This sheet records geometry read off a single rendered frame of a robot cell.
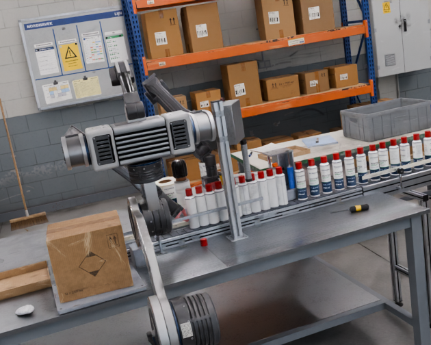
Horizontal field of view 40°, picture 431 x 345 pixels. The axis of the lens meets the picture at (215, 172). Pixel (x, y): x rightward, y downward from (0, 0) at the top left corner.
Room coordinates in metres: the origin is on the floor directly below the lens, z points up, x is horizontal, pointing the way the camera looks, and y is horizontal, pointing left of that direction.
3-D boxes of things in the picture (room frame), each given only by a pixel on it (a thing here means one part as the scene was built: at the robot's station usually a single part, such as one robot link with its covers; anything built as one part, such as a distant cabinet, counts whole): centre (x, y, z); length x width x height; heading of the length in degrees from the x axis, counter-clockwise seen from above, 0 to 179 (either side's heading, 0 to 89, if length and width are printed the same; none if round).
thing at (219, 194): (2.85, 0.00, 0.98); 0.05 x 0.05 x 0.20
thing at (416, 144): (3.22, -1.14, 0.98); 0.05 x 0.05 x 0.20
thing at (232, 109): (2.80, -0.10, 1.38); 0.17 x 0.10 x 0.19; 163
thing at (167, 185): (3.29, 0.29, 0.95); 0.20 x 0.20 x 0.14
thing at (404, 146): (3.19, -1.06, 0.98); 0.05 x 0.05 x 0.20
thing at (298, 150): (4.44, -0.54, 0.82); 0.34 x 0.24 x 0.03; 109
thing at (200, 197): (2.83, 0.10, 0.98); 0.05 x 0.05 x 0.20
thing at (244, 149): (2.80, -0.16, 1.18); 0.04 x 0.04 x 0.21
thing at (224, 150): (2.72, -0.06, 1.16); 0.04 x 0.04 x 0.67; 18
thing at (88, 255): (2.36, 0.58, 0.99); 0.30 x 0.24 x 0.27; 102
